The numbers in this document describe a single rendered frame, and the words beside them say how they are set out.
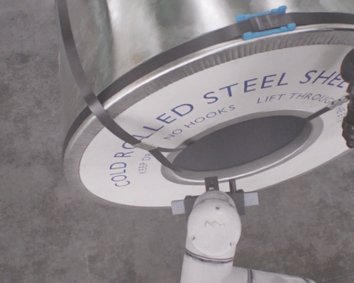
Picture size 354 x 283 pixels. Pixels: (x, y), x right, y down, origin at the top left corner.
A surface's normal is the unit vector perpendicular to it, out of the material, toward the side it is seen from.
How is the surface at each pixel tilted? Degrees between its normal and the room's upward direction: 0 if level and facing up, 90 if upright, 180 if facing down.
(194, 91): 90
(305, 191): 0
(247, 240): 0
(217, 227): 21
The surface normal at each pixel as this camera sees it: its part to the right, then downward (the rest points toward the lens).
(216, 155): 0.12, -0.45
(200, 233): -0.26, -0.07
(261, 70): 0.20, 0.88
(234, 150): -0.19, -0.39
